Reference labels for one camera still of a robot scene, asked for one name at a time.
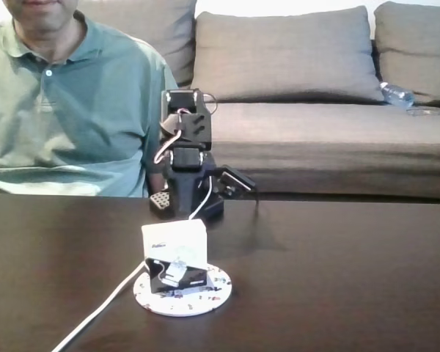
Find black motor controller board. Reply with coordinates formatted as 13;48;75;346
217;164;258;199

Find white cable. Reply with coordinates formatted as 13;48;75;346
50;175;213;352

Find clear plastic water bottle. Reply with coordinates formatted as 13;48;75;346
378;81;416;109

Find person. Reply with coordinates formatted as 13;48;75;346
0;0;181;199

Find round white patterned coaster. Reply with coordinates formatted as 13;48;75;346
133;261;233;318

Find clear flat glass dish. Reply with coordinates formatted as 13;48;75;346
406;106;440;118

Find white and black servo box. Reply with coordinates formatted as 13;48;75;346
140;219;210;296

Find black cable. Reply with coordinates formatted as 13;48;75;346
248;182;262;219

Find grey fabric sofa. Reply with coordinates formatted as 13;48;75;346
81;0;440;202

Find grey sofa back cushion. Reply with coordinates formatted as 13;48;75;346
82;0;199;89
190;4;386;106
373;1;440;103

